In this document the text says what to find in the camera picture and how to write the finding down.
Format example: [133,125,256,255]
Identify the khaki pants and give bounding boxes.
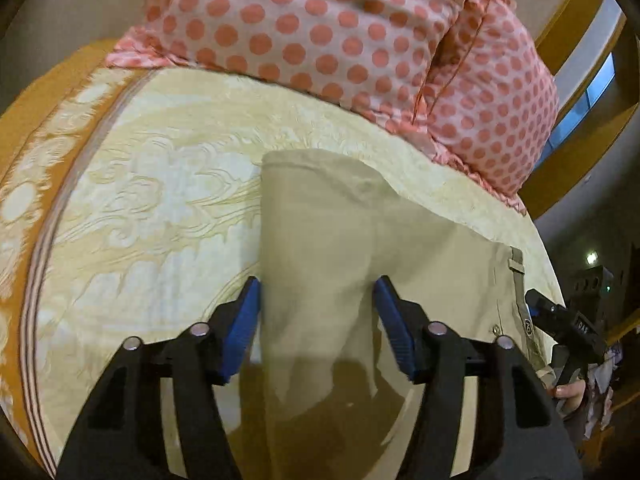
[259,150,548,479]

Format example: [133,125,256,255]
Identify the person right hand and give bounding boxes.
[548,379,586,417]

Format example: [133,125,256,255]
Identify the orange cream patterned bedspread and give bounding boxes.
[1,41,562,479]

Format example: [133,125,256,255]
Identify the rear pink polka dot pillow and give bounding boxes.
[411,0,559,214]

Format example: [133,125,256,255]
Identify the pink polka dot pillow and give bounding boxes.
[106,0,466,133]
[411,0,559,214]

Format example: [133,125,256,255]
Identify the front pink polka dot pillow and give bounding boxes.
[106,0,466,133]

